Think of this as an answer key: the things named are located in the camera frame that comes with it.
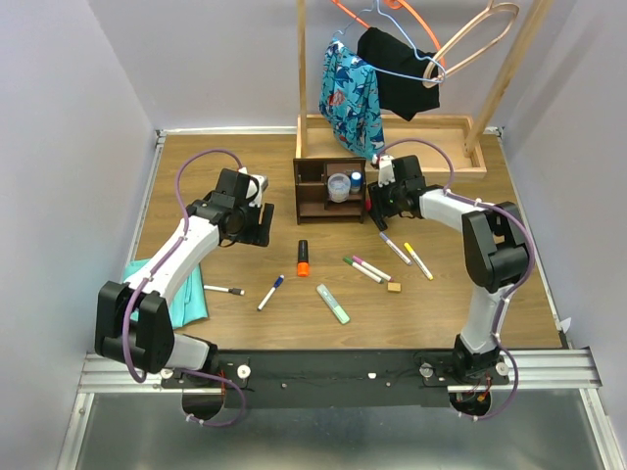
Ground blue capped white marker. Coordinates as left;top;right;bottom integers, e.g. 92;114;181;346
257;274;285;311

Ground brown wooden desk organizer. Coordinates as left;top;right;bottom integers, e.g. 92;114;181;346
293;158;365;224

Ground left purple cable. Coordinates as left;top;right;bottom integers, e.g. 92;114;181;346
121;148;249;428

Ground mint green highlighter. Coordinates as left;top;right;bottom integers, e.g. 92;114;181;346
316;284;350;325

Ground aluminium rail frame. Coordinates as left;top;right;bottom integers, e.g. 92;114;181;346
59;127;626;469

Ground orange plastic hanger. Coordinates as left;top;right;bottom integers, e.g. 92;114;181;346
332;1;446;67

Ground blue cylindrical pin container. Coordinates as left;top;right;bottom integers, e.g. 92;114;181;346
350;171;362;194

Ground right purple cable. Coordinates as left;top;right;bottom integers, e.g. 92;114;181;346
372;138;536;423

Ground folded teal cloth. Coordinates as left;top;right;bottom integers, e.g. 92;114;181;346
121;258;210;328

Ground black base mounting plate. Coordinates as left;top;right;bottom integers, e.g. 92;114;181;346
161;348;510;410

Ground purple cable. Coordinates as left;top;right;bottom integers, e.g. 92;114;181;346
121;148;249;428
372;138;536;423

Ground pink capped marker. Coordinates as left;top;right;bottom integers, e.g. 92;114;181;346
352;256;393;282

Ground orange black highlighter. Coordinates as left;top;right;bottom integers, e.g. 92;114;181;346
297;240;310;277

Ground blue patterned shorts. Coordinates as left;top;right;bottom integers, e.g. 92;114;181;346
318;38;385;160

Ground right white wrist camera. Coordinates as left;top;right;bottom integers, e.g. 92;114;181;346
377;155;396;187

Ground clear round pin container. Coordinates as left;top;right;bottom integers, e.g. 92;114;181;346
327;172;350;204

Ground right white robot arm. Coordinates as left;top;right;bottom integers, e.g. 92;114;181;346
367;155;535;384

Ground green capped marker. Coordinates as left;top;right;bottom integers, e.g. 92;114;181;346
343;257;383;284

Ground black capped white marker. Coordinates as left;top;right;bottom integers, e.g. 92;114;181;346
203;285;245;296

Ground black garment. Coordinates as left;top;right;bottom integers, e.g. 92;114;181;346
357;27;440;121

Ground purple capped marker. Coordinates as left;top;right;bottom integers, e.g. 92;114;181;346
379;232;412;265

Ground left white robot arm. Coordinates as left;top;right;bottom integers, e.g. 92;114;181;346
94;168;274;387

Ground wooden clothes rack tray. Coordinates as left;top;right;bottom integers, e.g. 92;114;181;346
295;1;553;183

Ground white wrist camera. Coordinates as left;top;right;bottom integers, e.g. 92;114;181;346
377;155;396;187
236;166;268;209

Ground yellow capped marker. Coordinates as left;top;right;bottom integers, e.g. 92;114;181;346
404;242;434;281

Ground wooden hanger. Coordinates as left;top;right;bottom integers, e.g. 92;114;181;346
421;0;521;90

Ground light blue wire hanger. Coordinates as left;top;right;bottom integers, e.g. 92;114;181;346
333;1;447;87

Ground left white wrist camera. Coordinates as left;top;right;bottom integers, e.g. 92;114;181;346
236;166;268;209

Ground small brown eraser block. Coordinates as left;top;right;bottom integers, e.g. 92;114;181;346
387;282;402;294

